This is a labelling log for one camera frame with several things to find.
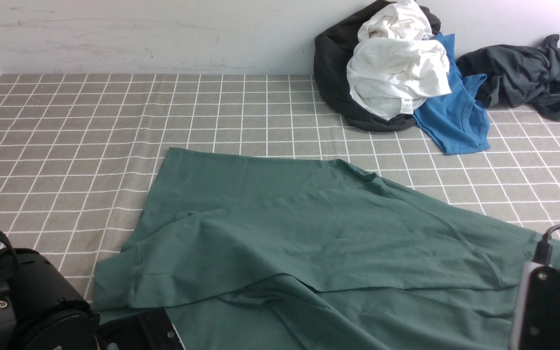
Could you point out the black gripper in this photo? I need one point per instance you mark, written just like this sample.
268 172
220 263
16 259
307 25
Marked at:
148 330

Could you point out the green long-sleeved shirt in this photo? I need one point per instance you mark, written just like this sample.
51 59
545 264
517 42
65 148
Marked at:
250 253

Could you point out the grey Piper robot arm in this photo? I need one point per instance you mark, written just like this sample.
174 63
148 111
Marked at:
41 310

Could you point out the white crumpled shirt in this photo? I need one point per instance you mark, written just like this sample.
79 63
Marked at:
397 64

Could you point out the blue t-shirt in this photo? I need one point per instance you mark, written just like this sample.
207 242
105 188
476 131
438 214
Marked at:
457 122

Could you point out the grey checkered tablecloth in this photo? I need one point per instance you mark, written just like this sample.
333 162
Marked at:
80 153

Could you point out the black garment in pile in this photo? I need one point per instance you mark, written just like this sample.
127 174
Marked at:
333 49

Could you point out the dark grey crumpled garment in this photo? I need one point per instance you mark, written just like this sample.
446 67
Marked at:
518 75

